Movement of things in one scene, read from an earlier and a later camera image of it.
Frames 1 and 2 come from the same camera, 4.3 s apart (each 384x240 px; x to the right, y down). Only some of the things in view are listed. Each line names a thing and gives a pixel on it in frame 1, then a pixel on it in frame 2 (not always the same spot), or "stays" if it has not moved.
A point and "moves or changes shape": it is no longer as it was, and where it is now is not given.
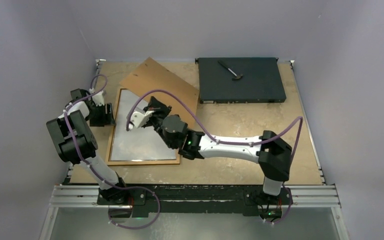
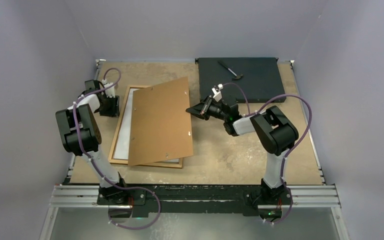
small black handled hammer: [237, 77] stays
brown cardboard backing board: [149, 76] moves or changes shape
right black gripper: [159, 108] → [202, 108]
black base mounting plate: [200, 198] stays
